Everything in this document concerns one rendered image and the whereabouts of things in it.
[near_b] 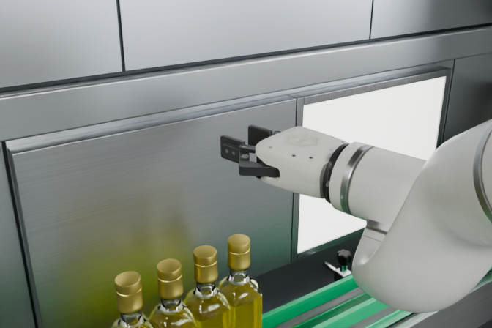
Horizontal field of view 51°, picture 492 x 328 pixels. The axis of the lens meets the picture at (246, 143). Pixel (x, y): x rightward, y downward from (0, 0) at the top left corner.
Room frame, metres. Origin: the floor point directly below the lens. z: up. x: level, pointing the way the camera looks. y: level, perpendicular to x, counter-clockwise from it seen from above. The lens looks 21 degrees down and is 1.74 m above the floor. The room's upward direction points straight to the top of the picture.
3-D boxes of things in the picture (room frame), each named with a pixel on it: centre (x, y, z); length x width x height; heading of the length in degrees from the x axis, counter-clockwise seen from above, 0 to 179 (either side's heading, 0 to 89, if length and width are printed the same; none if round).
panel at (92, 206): (0.88, -0.07, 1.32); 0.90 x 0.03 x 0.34; 123
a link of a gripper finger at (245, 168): (0.58, -0.03, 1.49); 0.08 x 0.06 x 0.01; 114
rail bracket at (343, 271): (0.88, -0.18, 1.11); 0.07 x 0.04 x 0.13; 33
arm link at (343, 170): (0.55, -0.13, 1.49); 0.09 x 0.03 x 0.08; 138
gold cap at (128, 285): (0.57, 0.16, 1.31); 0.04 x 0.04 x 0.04
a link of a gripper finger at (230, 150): (0.62, 0.02, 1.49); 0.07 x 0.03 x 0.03; 48
